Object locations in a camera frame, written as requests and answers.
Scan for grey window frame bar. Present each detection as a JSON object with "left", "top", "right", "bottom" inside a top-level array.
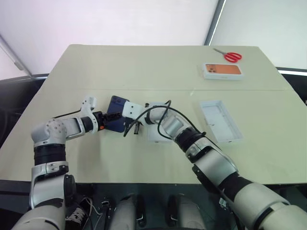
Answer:
[{"left": 0, "top": 34, "right": 33, "bottom": 76}]

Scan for black sneaker with white laces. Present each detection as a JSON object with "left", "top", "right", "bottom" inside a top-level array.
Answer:
[{"left": 65, "top": 197, "right": 94, "bottom": 230}]

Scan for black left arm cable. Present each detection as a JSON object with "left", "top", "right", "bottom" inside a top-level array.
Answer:
[{"left": 52, "top": 108, "right": 83, "bottom": 119}]

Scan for white box with orange phone print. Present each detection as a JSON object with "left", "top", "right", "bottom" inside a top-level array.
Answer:
[{"left": 203, "top": 62, "right": 248, "bottom": 81}]

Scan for dark window frame post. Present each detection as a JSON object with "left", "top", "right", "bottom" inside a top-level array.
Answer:
[{"left": 204, "top": 0, "right": 227, "bottom": 46}]

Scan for silver rounded robot leg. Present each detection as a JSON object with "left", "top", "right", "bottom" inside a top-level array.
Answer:
[
  {"left": 167, "top": 193, "right": 206, "bottom": 230},
  {"left": 112, "top": 193, "right": 146, "bottom": 230}
]

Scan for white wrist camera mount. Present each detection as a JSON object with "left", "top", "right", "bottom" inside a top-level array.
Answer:
[
  {"left": 80, "top": 95, "right": 98, "bottom": 120},
  {"left": 121, "top": 101, "right": 145, "bottom": 120}
]

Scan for white empty box lid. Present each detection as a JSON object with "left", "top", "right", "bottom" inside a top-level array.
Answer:
[{"left": 198, "top": 99, "right": 244, "bottom": 144}]

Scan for red handled scissors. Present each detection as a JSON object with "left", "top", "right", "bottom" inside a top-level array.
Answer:
[{"left": 213, "top": 47, "right": 243, "bottom": 64}]

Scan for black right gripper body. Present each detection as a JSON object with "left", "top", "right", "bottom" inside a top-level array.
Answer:
[{"left": 124, "top": 116, "right": 144, "bottom": 127}]

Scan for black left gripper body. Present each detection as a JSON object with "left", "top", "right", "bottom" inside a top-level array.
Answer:
[{"left": 95, "top": 111, "right": 111, "bottom": 130}]

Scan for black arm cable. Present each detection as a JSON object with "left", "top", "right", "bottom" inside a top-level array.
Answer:
[
  {"left": 52, "top": 108, "right": 83, "bottom": 119},
  {"left": 123, "top": 99, "right": 207, "bottom": 145}
]

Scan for dark blue smartphone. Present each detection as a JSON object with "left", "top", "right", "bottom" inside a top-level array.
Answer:
[{"left": 105, "top": 95, "right": 131, "bottom": 134}]

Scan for white phone box tray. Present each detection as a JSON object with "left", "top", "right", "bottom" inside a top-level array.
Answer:
[{"left": 145, "top": 101, "right": 177, "bottom": 145}]

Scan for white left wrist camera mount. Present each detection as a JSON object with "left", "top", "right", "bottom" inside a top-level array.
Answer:
[{"left": 80, "top": 95, "right": 98, "bottom": 120}]

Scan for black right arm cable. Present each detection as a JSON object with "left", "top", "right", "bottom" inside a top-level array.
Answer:
[{"left": 123, "top": 99, "right": 207, "bottom": 145}]

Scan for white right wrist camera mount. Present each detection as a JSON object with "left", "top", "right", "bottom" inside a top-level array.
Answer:
[{"left": 121, "top": 101, "right": 145, "bottom": 120}]

